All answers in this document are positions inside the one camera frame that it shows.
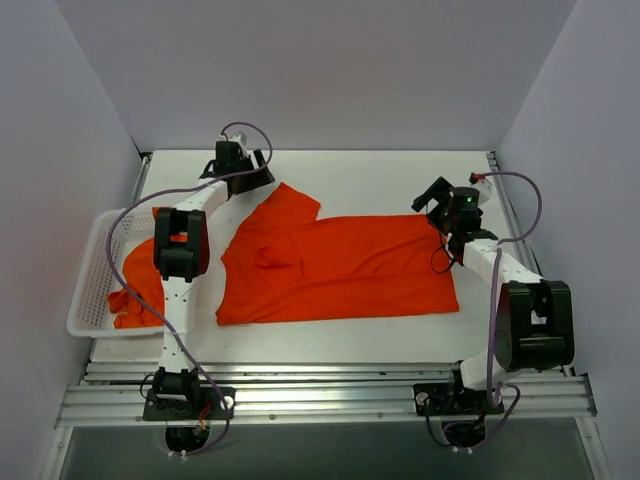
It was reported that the orange t-shirt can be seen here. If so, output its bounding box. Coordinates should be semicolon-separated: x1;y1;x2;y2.
106;237;192;330
216;184;459;326

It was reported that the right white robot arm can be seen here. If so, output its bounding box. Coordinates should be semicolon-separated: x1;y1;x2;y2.
412;172;575;413

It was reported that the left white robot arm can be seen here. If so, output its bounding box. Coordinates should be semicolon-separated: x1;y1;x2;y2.
152;132;275;419

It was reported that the orange t-shirt in basket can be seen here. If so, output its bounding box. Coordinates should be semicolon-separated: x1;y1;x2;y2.
106;237;192;330

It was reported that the white plastic basket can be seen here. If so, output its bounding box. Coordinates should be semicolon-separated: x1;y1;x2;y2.
67;207;195;338

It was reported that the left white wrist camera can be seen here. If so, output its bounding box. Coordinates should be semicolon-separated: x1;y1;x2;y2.
218;131;247;149

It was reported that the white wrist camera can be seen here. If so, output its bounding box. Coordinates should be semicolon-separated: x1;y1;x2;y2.
218;131;247;149
469;172;494;206

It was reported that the right black thin cable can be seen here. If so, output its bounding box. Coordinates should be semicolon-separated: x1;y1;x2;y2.
429;239;461;275

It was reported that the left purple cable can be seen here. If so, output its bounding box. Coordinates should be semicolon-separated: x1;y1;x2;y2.
105;121;274;457

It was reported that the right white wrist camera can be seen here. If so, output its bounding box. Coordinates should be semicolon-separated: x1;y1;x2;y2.
469;172;494;206

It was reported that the right aluminium side rail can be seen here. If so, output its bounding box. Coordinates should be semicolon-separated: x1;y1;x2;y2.
486;152;575;372

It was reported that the aluminium side rail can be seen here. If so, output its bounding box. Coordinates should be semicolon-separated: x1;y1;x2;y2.
131;152;153;203
486;152;575;372

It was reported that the left aluminium side rail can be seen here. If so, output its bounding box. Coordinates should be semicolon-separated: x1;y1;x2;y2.
131;152;153;203

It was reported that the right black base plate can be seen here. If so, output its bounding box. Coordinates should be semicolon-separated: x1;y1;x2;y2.
412;383;504;417

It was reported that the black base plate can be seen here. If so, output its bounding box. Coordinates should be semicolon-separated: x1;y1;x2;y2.
412;383;504;417
142;387;236;422

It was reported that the aluminium front rail frame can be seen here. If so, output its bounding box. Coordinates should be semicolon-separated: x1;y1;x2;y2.
56;362;596;427

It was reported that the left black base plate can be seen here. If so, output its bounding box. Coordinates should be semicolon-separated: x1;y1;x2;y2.
142;387;236;422

